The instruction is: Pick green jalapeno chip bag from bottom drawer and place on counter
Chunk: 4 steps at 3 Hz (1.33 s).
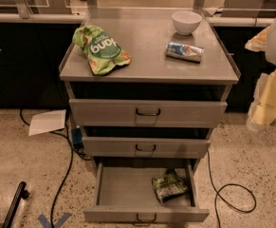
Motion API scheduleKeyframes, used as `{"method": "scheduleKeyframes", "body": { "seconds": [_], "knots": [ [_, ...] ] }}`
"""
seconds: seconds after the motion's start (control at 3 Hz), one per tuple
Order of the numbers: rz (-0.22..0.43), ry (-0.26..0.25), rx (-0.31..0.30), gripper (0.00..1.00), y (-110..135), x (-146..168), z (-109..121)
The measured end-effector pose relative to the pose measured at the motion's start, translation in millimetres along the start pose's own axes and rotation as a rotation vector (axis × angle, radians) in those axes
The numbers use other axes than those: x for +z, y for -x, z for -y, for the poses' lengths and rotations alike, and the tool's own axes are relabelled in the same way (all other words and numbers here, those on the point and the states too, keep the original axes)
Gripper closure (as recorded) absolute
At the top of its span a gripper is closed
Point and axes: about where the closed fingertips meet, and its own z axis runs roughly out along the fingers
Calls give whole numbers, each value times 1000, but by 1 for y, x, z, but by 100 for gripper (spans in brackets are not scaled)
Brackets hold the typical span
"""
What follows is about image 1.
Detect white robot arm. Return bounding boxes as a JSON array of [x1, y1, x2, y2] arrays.
[[245, 18, 276, 131]]

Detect black floor cable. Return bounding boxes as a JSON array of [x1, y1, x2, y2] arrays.
[[206, 150, 258, 228], [19, 108, 91, 228]]

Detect grey metal drawer cabinet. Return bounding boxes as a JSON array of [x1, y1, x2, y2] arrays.
[[60, 9, 239, 171]]

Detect white bowl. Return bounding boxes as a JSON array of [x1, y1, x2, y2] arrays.
[[172, 11, 202, 35]]

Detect blue tape cross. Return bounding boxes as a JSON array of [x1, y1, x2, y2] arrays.
[[37, 212, 73, 228]]

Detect black floor cable left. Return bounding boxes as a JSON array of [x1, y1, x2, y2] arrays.
[[19, 108, 91, 228]]

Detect blue power adapter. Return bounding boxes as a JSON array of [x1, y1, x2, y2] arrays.
[[71, 128, 83, 149]]

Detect black floor cable right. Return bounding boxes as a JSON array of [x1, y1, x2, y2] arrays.
[[206, 150, 258, 228]]

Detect grey drawer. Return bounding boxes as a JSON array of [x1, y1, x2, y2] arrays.
[[69, 99, 227, 128], [83, 137, 210, 159], [83, 159, 209, 224]]

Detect black bar on floor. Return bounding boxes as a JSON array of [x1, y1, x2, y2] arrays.
[[2, 181, 29, 228]]

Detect green jalapeno chip bag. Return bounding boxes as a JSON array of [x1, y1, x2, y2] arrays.
[[152, 169, 189, 203]]

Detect bottom grey drawer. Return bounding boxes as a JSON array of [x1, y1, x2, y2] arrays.
[[83, 159, 209, 224]]

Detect middle grey drawer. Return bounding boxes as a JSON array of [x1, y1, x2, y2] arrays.
[[83, 137, 210, 159]]

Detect light green snack bag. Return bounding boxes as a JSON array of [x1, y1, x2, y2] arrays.
[[72, 25, 132, 75]]

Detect dark counter cabinets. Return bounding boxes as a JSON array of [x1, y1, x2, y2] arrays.
[[0, 23, 78, 108]]

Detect top grey drawer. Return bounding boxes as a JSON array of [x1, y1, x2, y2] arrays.
[[69, 99, 227, 128]]

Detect blue silver snack packet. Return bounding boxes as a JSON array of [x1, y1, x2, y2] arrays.
[[165, 42, 204, 63]]

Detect white paper sheet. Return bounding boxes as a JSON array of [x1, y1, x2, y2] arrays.
[[28, 109, 66, 136]]

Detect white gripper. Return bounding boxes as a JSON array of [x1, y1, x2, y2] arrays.
[[245, 18, 276, 131]]

